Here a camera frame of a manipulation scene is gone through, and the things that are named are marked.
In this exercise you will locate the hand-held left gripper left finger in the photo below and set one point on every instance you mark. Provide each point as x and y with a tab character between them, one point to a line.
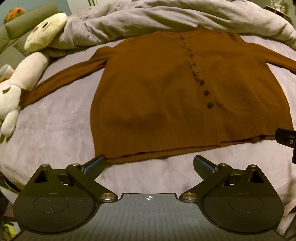
94	165

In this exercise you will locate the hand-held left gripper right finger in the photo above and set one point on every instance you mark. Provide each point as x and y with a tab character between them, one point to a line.
204	165

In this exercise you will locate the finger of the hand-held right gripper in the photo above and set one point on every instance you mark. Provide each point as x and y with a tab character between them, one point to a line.
285	138

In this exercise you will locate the brown knit button cardigan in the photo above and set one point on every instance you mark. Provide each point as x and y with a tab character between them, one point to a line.
166	99

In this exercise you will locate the lilac bed sheet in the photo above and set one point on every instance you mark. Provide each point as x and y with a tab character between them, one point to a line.
57	115

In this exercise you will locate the yellow green object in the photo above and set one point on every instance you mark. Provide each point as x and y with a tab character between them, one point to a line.
9	230

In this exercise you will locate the white plush toy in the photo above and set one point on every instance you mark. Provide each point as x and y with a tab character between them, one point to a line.
8	97

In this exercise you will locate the glass bedside items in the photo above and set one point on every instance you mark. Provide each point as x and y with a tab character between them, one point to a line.
276	7

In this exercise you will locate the cream round-face plush toy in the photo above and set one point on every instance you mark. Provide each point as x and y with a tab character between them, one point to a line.
45	30

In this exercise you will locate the green cushion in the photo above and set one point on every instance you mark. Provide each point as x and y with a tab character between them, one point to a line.
16	34

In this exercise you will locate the grey crumpled duvet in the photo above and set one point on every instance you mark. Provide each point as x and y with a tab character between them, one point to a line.
148	18

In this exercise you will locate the orange plush toy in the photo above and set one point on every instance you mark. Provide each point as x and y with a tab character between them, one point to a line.
14	14

